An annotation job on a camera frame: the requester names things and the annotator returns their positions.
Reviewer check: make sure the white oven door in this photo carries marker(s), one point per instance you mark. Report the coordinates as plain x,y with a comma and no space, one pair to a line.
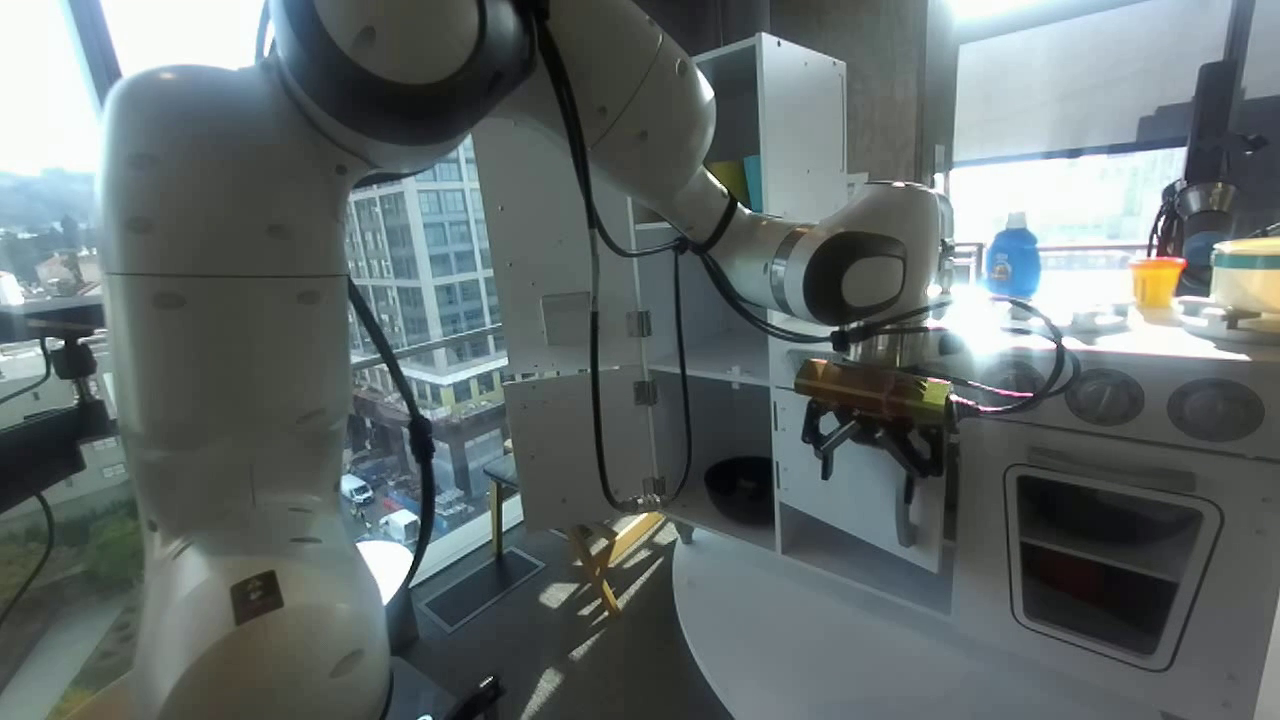
1136,575

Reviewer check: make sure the black toy pan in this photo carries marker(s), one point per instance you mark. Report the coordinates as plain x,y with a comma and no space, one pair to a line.
740,488

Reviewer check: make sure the blue soap bottle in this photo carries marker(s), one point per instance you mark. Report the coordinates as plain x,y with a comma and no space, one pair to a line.
1014,261

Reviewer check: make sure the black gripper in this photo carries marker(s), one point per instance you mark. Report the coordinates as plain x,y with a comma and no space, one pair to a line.
913,444

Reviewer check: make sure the white toy kitchen cabinet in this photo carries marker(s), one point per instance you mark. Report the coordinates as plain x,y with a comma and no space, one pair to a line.
1176,383

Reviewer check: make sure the green white pot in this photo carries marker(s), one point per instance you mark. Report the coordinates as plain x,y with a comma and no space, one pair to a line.
1245,273

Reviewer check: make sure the yellow toy cup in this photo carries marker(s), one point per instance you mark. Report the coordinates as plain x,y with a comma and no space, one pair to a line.
731,173

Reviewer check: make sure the orange small cup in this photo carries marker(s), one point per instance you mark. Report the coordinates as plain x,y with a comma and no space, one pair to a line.
1155,285

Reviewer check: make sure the teal toy cup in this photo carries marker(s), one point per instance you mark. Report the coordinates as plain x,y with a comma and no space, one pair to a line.
755,182

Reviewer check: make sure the white round table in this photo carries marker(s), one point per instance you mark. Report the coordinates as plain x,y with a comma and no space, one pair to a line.
781,640

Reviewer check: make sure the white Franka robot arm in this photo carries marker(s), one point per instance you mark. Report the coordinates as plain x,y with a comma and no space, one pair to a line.
222,213

